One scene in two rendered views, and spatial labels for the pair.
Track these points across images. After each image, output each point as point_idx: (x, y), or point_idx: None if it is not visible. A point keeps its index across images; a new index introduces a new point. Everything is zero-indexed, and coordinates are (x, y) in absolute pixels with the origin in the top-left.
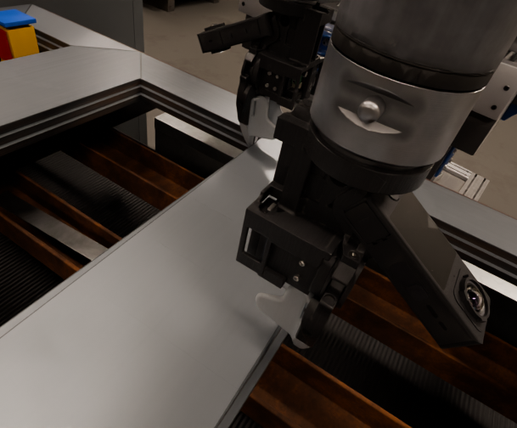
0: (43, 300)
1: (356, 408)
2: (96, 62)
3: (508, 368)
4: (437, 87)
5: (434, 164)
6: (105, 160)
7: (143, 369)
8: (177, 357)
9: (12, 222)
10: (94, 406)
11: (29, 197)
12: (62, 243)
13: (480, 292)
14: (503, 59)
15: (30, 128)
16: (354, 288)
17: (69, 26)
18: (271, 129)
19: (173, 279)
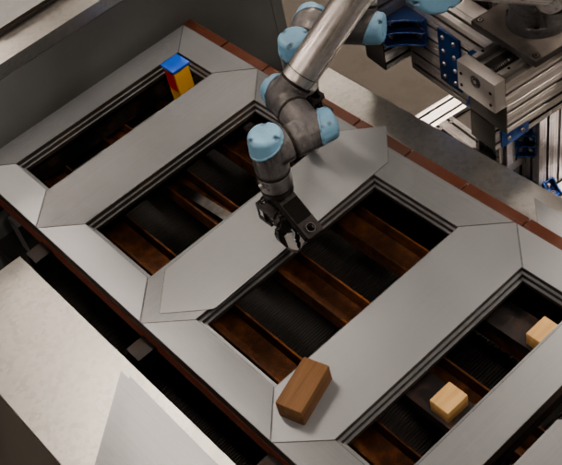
0: (206, 234)
1: (349, 294)
2: (227, 89)
3: None
4: (268, 183)
5: (491, 138)
6: (237, 156)
7: (237, 256)
8: (249, 254)
9: (188, 202)
10: (221, 265)
11: (194, 184)
12: (213, 213)
13: (311, 225)
14: (489, 71)
15: (194, 150)
16: (387, 239)
17: (209, 49)
18: None
19: (252, 228)
